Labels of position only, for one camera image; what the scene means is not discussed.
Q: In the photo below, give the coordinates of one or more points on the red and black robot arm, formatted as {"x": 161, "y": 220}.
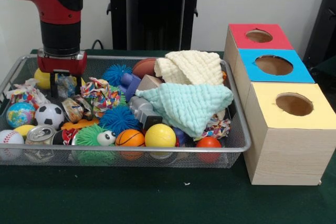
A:
{"x": 57, "y": 6}

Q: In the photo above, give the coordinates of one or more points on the green spiky toy with eyes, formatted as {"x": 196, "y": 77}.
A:
{"x": 86, "y": 137}

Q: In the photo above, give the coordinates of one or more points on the cream waffle cloth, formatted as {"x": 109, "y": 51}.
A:
{"x": 194, "y": 68}

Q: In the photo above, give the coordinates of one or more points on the small orange basketball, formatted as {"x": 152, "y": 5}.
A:
{"x": 130, "y": 138}

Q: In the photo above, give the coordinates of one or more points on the mint green waffle cloth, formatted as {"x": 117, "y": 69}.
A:
{"x": 189, "y": 106}

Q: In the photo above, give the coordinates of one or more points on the black and white soccer ball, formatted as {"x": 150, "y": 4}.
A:
{"x": 49, "y": 116}

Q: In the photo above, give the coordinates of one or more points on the globe print ball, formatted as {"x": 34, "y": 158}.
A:
{"x": 20, "y": 114}

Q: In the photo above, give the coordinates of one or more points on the wooden box with three holes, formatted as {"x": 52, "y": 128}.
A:
{"x": 288, "y": 155}

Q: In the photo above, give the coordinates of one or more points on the smooth yellow ball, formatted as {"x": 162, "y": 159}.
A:
{"x": 160, "y": 135}

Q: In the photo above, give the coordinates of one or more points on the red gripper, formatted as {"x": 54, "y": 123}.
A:
{"x": 61, "y": 64}

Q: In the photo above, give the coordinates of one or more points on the white baseball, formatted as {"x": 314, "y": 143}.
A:
{"x": 10, "y": 138}

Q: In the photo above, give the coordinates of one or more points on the red-orange ball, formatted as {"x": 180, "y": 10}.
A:
{"x": 208, "y": 142}

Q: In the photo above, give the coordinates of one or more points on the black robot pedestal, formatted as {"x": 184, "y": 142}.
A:
{"x": 157, "y": 11}

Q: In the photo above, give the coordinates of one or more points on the yellow ball with seam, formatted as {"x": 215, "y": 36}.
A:
{"x": 42, "y": 79}

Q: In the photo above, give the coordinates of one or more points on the silver drink can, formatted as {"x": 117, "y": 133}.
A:
{"x": 40, "y": 132}

